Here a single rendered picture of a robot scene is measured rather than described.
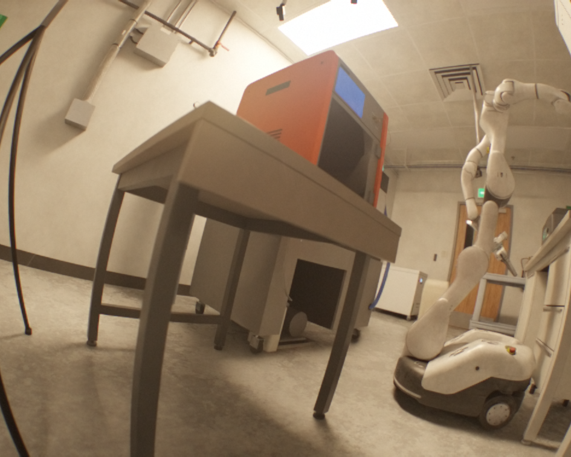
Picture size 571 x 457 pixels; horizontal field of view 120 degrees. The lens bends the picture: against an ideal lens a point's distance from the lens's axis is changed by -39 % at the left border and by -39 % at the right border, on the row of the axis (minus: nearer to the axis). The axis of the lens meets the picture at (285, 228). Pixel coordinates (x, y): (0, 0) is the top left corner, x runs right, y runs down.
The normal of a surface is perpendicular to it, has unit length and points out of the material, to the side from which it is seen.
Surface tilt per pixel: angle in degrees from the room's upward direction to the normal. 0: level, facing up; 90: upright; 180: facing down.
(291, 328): 90
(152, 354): 90
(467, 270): 90
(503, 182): 89
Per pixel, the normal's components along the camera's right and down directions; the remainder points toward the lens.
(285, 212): 0.70, 0.09
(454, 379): -0.57, -0.22
